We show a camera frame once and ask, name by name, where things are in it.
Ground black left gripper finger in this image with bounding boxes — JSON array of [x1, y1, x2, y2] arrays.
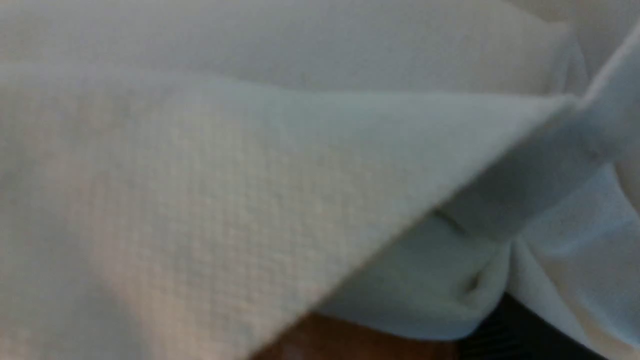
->
[[457, 294, 604, 360]]

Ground white canvas tote bag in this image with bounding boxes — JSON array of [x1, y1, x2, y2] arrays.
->
[[1, 0, 639, 360]]

